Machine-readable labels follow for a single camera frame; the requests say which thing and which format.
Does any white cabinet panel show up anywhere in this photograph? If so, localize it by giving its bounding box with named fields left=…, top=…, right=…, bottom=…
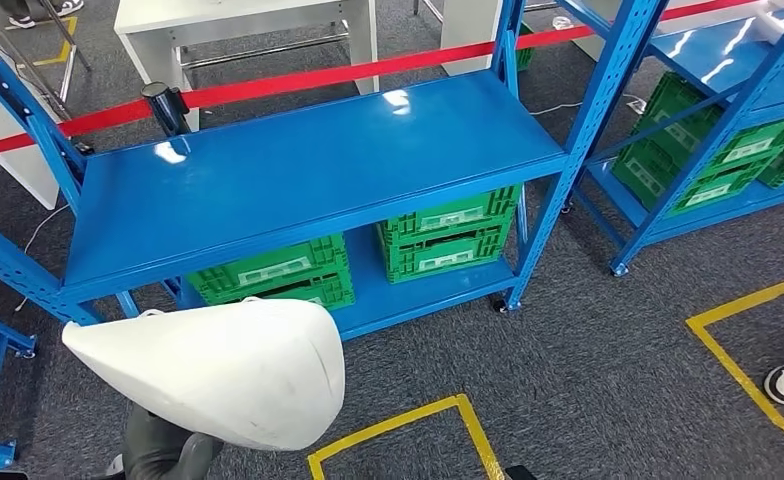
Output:
left=0, top=84, right=63, bottom=213

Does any red barrier belt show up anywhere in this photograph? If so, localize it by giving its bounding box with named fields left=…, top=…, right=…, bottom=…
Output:
left=0, top=0, right=761, bottom=162

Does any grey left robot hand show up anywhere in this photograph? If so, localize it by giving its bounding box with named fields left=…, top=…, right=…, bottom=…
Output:
left=121, top=404, right=225, bottom=480

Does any black stanchion post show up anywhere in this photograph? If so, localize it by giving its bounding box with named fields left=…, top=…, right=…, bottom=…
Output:
left=141, top=81, right=193, bottom=139

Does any white plastic shell part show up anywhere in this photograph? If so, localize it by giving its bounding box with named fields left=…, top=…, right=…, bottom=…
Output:
left=61, top=298, right=347, bottom=453

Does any white floor cable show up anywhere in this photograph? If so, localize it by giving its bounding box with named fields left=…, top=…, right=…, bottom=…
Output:
left=530, top=98, right=632, bottom=118
left=13, top=201, right=73, bottom=313

